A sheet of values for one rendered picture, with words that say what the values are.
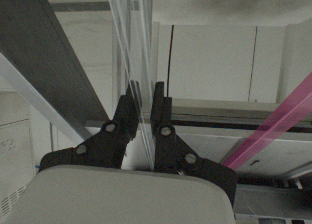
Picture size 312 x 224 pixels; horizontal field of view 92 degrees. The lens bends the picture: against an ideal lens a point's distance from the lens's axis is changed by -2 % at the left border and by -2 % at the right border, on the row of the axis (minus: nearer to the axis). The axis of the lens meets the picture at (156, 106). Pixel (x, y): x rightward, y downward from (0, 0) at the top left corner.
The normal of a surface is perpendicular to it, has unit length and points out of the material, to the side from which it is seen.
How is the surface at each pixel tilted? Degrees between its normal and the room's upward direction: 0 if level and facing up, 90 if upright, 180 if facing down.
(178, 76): 89
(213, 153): 45
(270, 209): 135
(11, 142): 90
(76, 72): 90
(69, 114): 90
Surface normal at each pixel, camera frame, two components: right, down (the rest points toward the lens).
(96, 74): -0.10, 0.14
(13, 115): 0.99, 0.05
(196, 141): -0.10, 0.80
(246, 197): -0.04, -0.60
